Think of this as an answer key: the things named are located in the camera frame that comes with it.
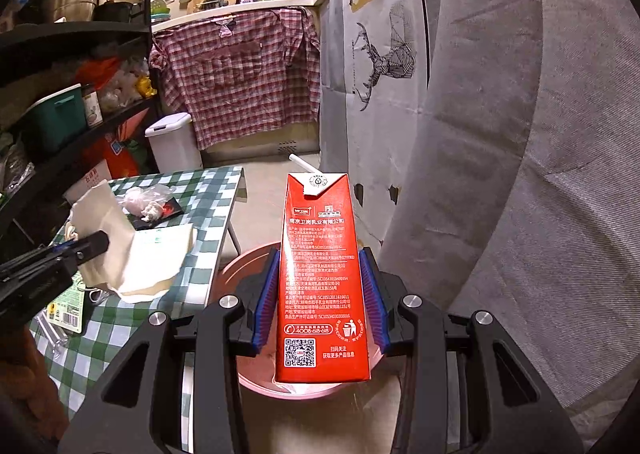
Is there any person's left forearm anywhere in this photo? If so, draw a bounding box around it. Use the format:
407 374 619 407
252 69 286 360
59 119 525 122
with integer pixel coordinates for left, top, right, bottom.
0 324 68 440

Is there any cream paper bag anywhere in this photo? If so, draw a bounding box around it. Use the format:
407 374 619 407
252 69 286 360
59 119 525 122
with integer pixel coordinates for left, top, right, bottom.
65 179 196 305

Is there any red plaid shirt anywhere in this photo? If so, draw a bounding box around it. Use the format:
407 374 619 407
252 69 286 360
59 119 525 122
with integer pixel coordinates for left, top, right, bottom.
150 8 322 151

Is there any clear plastic bag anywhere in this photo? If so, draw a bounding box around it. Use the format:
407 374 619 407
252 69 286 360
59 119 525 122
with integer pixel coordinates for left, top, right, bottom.
117 185 172 222

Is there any green storage box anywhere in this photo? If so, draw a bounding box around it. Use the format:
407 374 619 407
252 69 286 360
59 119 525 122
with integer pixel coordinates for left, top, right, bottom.
22 84 87 155

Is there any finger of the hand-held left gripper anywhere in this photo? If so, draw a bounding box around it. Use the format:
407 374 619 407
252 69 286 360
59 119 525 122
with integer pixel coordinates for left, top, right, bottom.
50 230 110 263

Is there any black foil wrapper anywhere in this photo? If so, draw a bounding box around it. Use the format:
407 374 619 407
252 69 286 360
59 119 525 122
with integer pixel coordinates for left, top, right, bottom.
127 194 184 231

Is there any white cardboard box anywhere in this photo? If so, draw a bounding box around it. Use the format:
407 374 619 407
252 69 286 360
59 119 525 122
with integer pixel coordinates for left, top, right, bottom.
62 161 112 201

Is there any red milk carton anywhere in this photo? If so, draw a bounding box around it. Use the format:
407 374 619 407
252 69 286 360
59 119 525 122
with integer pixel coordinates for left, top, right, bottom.
273 172 372 383

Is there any white labelled can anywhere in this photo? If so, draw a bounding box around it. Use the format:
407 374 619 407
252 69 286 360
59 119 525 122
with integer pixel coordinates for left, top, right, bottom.
81 86 105 129

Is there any orange sack blue label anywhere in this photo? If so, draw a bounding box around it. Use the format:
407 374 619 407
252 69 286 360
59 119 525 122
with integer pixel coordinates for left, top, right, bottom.
82 133 142 179

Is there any white drinking straw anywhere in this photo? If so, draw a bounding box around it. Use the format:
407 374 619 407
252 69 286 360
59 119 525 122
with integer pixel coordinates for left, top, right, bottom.
289 154 321 175

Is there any green snack packet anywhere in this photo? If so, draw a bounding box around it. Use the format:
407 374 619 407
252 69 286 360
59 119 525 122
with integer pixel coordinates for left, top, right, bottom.
46 274 87 335

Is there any pink plastic basin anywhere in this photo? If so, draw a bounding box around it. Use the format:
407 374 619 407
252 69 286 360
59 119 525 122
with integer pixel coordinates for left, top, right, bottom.
212 242 401 396

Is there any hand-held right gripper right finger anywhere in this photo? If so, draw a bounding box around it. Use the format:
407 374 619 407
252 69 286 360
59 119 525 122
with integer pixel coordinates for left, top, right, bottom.
359 248 586 454

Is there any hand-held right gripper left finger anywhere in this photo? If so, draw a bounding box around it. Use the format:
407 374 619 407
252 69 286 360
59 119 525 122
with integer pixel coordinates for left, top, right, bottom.
57 249 282 454

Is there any black pan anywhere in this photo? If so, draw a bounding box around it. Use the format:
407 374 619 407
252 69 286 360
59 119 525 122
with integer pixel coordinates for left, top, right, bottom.
95 1 144 24

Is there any red crumpled plastic bag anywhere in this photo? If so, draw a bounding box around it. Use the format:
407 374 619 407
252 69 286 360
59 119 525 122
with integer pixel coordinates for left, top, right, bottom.
75 58 122 90

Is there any white trash bin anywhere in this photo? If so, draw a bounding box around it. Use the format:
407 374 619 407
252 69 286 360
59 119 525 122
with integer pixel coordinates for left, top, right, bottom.
145 112 203 175

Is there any deer print cloth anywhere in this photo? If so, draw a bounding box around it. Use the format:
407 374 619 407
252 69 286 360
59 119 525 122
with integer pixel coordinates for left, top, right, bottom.
319 0 640 435

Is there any green checkered tablecloth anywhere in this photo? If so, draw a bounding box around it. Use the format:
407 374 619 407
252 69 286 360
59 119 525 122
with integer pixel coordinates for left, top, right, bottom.
30 166 243 422

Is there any black shelf rack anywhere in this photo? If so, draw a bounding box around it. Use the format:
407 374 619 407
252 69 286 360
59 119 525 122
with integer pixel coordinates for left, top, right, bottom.
0 0 162 259

